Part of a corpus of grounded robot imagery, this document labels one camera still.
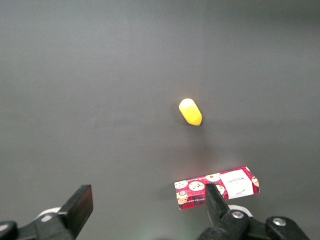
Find yellow oval plastic fruit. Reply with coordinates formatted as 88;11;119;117
178;98;203;127

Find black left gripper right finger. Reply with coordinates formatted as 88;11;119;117
196;183;311;240

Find red tartan cookie box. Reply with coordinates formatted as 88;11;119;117
174;166;260;211

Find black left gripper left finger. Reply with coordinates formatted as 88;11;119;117
0;184;94;240

